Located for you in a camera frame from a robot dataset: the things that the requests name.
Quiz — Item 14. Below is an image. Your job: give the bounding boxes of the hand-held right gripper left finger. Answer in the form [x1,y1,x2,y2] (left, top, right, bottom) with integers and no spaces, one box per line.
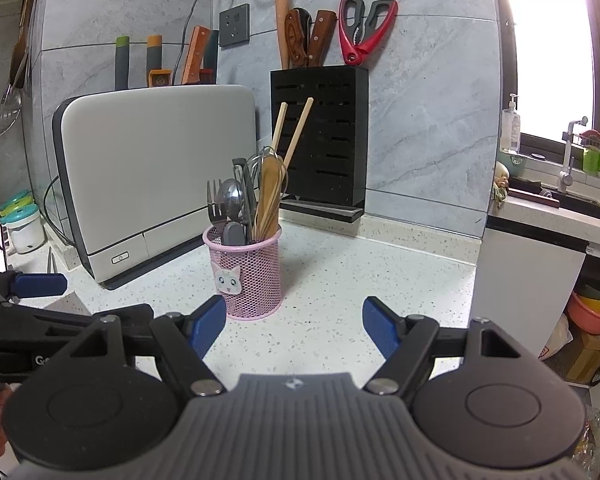
[70,295,227,399]

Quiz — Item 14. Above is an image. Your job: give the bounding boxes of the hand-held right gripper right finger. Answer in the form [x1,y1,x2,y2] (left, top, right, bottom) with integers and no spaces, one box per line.
[362,296,527,398]

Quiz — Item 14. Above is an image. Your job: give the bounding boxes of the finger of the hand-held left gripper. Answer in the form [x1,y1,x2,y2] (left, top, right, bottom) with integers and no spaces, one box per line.
[0,303,155,348]
[0,266,69,307]

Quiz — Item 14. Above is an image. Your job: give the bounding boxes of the pink mesh utensil holder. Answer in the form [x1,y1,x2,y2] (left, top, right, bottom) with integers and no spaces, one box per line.
[202,222,283,321]

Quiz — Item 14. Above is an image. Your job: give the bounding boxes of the grey handled kitchen tool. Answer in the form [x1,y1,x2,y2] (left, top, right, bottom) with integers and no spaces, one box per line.
[222,221,249,246]

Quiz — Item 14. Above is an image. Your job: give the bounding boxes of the steel fork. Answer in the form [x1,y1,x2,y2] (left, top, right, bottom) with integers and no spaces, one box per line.
[206,179,228,246]

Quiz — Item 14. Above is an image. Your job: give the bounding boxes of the large round steel spoon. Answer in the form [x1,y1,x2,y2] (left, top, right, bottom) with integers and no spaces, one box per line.
[217,178,247,223]

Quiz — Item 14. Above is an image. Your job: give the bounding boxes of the wooden spatula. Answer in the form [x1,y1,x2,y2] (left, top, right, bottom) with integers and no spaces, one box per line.
[257,157,284,241]

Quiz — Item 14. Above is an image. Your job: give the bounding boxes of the grey peeler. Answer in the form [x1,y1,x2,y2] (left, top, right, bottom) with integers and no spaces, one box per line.
[232,157,257,243]

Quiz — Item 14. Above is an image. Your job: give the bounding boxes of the steel wire whisk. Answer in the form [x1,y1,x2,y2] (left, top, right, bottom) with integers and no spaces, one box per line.
[245,146,288,241]

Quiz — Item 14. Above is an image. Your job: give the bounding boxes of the wooden chopstick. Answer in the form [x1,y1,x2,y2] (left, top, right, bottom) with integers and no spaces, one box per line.
[265,96,315,241]
[260,101,289,241]

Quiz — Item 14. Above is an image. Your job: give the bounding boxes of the white jar teal lid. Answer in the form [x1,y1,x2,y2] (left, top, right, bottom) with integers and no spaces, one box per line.
[5,205,46,255]

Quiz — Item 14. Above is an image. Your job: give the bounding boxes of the teal lidded container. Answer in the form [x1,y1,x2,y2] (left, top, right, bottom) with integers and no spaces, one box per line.
[0,190,32,212]

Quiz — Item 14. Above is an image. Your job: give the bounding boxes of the white sink cabinet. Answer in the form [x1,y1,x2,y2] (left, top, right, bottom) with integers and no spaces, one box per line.
[472,215,588,356]

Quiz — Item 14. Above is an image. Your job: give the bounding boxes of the white countertop appliance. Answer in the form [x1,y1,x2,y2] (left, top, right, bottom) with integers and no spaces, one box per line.
[51,84,257,291]

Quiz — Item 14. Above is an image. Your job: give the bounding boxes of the white plastic bag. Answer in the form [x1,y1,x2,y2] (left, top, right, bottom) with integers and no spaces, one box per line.
[540,312,573,361]

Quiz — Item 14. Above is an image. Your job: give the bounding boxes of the hanging steel skimmer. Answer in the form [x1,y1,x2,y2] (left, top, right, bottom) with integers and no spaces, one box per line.
[0,0,37,142]

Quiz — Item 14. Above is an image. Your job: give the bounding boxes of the pale lumpy object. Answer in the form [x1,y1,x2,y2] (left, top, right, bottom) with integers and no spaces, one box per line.
[492,162,511,206]

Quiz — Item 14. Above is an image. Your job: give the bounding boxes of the white sink counter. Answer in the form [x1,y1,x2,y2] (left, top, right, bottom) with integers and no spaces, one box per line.
[487,195,600,256]

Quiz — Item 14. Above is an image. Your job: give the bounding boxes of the dark brown board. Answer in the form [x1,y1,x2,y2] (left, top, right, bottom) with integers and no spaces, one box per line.
[507,187,561,208]

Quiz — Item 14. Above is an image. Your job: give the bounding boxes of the black knife block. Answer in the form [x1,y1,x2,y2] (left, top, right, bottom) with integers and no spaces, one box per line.
[270,67,370,223]

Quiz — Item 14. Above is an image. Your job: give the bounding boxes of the cardboard box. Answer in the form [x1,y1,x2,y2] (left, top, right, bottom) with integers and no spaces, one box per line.
[565,330,600,386]

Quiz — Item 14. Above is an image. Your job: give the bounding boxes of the dark sink basin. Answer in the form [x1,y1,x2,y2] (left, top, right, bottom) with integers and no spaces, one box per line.
[555,192,600,223]

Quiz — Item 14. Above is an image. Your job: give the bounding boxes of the soap dispenser bottle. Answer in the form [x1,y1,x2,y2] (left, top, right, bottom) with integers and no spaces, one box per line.
[500,94,522,153]

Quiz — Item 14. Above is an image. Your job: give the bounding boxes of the grey faucet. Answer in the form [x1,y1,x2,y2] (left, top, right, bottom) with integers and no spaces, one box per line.
[559,116,590,193]

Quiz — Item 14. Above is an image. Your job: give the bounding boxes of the red kitchen scissors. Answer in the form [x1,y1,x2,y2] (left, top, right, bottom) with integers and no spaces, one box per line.
[337,0,399,67]

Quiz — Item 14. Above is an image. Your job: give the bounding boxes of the wooden rolling pin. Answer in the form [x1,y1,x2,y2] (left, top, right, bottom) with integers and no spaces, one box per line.
[275,0,292,70]

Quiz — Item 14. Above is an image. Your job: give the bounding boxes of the window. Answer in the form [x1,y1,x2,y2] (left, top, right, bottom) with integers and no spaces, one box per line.
[500,0,600,146]

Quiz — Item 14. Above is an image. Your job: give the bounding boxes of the black appliance cable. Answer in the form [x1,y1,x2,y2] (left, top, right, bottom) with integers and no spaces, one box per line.
[43,174,76,248]

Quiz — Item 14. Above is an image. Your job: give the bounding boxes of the brown handled cleaver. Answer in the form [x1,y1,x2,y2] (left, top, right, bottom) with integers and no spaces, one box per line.
[181,26,211,86]

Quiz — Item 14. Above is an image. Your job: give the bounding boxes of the dark green handled knife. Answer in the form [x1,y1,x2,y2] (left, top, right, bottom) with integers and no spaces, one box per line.
[202,30,220,83]

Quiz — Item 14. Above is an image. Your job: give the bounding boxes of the knife with riveted brown handle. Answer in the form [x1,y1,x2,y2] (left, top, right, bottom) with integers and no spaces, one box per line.
[307,10,337,68]

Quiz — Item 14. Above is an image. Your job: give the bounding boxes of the grey wall socket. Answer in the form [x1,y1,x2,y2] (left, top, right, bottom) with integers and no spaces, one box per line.
[219,3,251,48]

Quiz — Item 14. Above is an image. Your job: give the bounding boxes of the knife with wood-grain handle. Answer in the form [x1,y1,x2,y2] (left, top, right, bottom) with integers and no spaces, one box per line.
[285,7,311,68]

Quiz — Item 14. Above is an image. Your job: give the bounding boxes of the black wall cable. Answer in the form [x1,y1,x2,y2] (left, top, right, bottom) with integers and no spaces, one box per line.
[180,0,204,86]

